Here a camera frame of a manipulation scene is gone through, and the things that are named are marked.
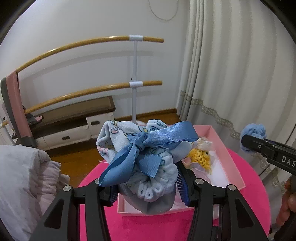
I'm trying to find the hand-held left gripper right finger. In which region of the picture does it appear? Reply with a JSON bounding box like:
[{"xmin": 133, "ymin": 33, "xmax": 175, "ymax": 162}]
[{"xmin": 176, "ymin": 160, "xmax": 270, "ymax": 241}]

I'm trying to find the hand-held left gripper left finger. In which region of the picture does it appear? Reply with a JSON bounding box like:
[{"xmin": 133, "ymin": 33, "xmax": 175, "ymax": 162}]
[{"xmin": 35, "ymin": 178, "xmax": 119, "ymax": 241}]

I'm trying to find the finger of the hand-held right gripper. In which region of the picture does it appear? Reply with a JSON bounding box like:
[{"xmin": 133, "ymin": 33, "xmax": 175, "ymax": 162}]
[{"xmin": 240, "ymin": 134, "xmax": 276, "ymax": 161}]

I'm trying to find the light blue scrunchie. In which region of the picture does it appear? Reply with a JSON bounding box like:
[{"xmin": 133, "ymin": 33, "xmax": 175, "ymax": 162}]
[{"xmin": 240, "ymin": 123, "xmax": 267, "ymax": 153}]

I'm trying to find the pastel organza scrunchie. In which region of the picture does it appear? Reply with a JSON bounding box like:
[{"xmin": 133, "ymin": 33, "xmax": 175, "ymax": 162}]
[{"xmin": 183, "ymin": 161, "xmax": 210, "ymax": 183}]

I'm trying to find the pink box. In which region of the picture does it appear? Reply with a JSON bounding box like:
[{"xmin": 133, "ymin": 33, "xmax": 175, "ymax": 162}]
[{"xmin": 117, "ymin": 125, "xmax": 246, "ymax": 216}]

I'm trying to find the printed scrunchie with blue ribbon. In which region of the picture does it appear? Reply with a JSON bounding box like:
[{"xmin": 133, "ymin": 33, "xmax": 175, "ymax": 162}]
[{"xmin": 96, "ymin": 119, "xmax": 199, "ymax": 215}]

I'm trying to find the yellow knitted scrunchie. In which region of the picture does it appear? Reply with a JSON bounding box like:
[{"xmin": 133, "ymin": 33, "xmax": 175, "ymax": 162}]
[{"xmin": 186, "ymin": 148, "xmax": 216, "ymax": 174}]

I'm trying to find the person's right hand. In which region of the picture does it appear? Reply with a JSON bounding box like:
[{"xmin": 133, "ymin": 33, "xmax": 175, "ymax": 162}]
[{"xmin": 277, "ymin": 178, "xmax": 296, "ymax": 230}]

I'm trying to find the narrow white storage box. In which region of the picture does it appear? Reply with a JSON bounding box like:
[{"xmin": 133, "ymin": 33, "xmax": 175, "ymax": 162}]
[{"xmin": 86, "ymin": 111, "xmax": 115, "ymax": 140}]

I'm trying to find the wide white storage box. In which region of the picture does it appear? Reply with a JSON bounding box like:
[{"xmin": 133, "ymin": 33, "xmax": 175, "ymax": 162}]
[{"xmin": 36, "ymin": 125, "xmax": 91, "ymax": 150}]

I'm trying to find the low white drawer bench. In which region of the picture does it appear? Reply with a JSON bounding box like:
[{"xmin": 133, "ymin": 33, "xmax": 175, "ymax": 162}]
[{"xmin": 30, "ymin": 95, "xmax": 115, "ymax": 140}]

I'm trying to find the cream curtain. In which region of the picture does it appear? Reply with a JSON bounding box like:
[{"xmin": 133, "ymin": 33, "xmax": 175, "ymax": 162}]
[{"xmin": 175, "ymin": 0, "xmax": 296, "ymax": 188}]

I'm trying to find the grey duvet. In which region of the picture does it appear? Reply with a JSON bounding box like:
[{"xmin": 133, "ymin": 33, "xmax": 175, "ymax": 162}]
[{"xmin": 0, "ymin": 145, "xmax": 61, "ymax": 235}]

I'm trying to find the small pink and grey object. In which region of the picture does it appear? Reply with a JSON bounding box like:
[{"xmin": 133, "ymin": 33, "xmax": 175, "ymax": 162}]
[{"xmin": 27, "ymin": 113, "xmax": 43, "ymax": 124}]

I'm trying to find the grey towel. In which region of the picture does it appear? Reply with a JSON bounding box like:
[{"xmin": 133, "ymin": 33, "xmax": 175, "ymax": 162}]
[{"xmin": 0, "ymin": 77, "xmax": 38, "ymax": 149}]

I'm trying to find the short wooden barre rail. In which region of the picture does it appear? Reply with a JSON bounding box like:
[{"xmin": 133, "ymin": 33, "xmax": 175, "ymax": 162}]
[{"xmin": 23, "ymin": 80, "xmax": 163, "ymax": 115}]

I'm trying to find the white barre post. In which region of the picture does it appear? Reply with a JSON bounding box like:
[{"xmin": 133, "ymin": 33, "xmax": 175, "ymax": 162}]
[{"xmin": 129, "ymin": 35, "xmax": 145, "ymax": 124}]

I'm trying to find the long wooden barre rail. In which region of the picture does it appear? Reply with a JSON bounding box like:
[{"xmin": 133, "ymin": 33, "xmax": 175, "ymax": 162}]
[{"xmin": 16, "ymin": 36, "xmax": 164, "ymax": 75}]

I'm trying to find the white power cable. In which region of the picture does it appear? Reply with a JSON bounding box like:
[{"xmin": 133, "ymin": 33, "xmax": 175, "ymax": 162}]
[{"xmin": 149, "ymin": 0, "xmax": 176, "ymax": 22}]

